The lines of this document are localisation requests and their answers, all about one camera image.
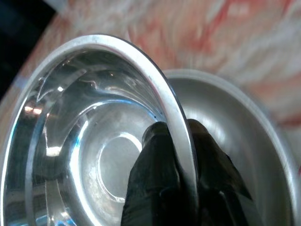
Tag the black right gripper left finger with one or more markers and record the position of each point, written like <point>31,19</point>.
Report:
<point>152,179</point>

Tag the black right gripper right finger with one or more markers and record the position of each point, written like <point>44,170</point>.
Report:
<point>218,183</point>

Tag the shiny steel bowl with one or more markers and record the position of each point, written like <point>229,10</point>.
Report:
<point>77,150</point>

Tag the matte steel bowl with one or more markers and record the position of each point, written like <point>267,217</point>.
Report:
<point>244,131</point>

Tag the red and white patterned tablecloth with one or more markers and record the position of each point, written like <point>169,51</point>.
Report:
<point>211,35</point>

